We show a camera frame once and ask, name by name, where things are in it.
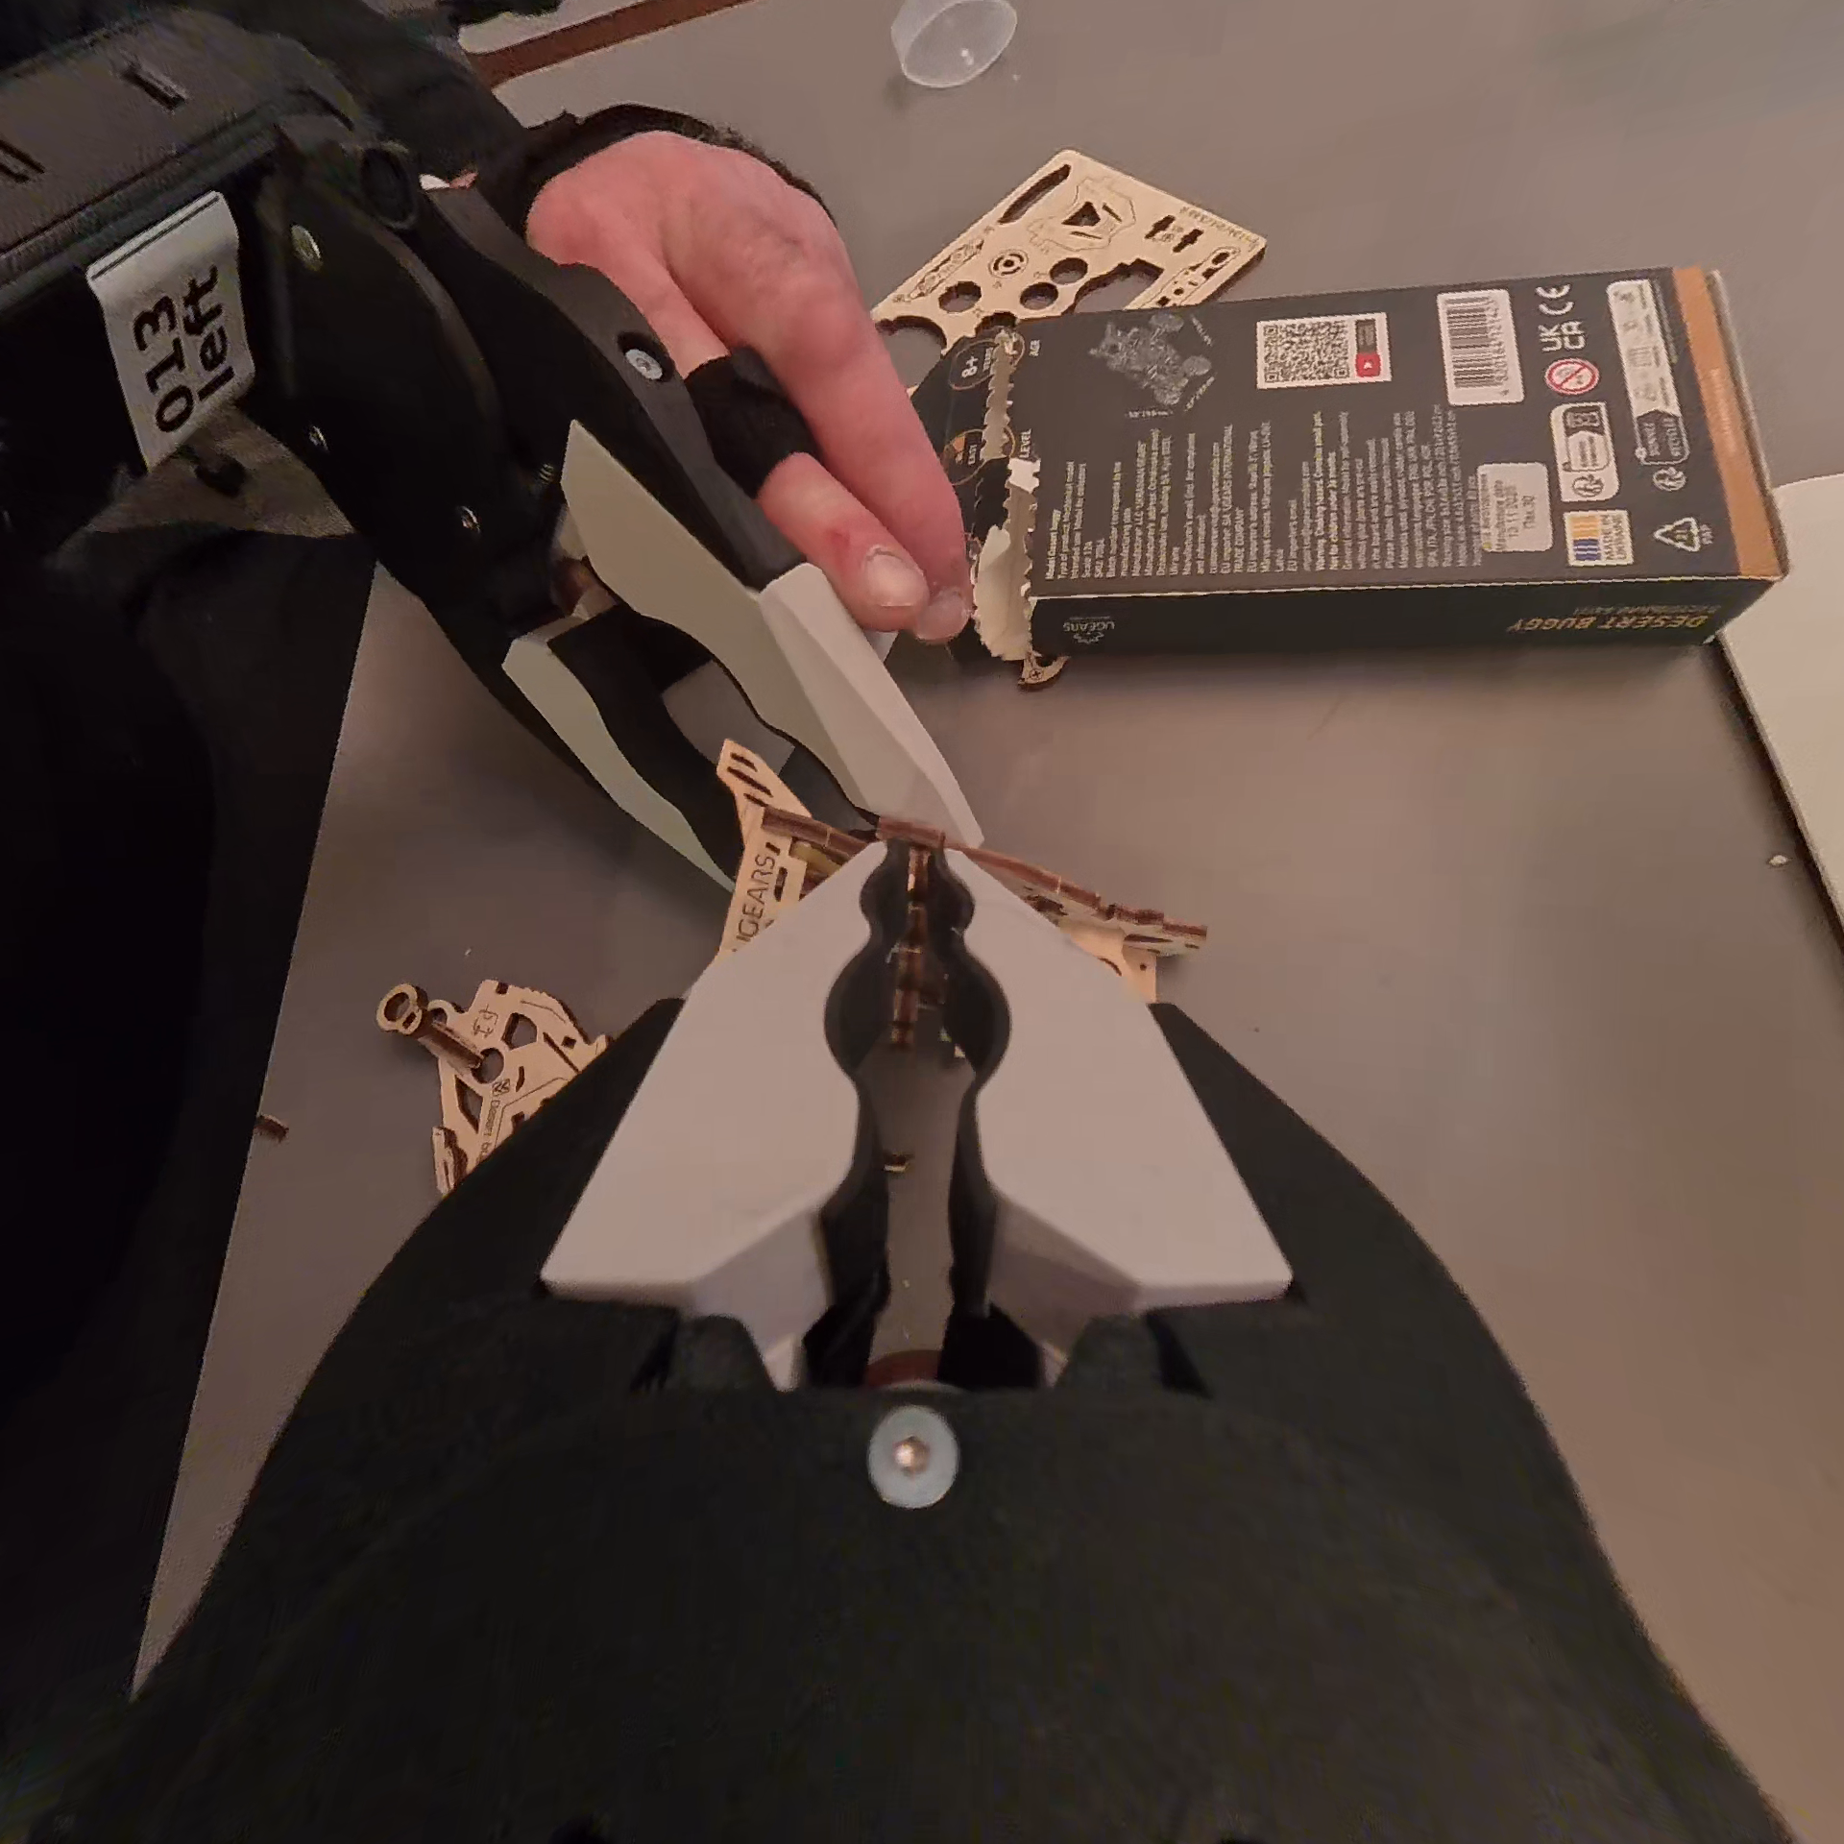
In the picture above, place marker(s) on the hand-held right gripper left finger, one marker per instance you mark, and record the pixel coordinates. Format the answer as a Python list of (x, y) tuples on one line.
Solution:
[(705, 1153)]

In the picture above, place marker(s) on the punched wooden parts sheet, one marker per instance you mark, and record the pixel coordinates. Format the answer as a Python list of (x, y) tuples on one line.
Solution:
[(1065, 245)]

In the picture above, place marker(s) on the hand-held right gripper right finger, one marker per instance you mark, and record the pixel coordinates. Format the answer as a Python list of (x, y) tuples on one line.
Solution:
[(1139, 1153)]

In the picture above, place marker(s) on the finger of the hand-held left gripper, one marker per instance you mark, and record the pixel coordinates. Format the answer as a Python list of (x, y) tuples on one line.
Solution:
[(557, 692), (676, 563)]

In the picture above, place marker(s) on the black model kit box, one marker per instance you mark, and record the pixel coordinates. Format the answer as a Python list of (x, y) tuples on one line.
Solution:
[(1369, 474)]

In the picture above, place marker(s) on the wooden model frame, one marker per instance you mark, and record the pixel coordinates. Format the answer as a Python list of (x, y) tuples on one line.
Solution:
[(765, 879)]

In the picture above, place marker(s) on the wooden body plate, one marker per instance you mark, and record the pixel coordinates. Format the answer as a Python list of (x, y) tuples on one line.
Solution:
[(504, 1053)]

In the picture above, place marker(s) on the dark wooden axle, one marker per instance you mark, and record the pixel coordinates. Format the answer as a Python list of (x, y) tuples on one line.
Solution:
[(912, 958)]

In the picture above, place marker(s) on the white document stand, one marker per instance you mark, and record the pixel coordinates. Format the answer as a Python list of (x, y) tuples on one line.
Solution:
[(1802, 692)]

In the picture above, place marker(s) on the clear plastic cup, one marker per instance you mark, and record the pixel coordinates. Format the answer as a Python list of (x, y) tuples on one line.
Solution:
[(954, 43)]

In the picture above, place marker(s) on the person's left hand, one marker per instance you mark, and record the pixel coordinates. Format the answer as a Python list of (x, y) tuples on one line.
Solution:
[(749, 245)]

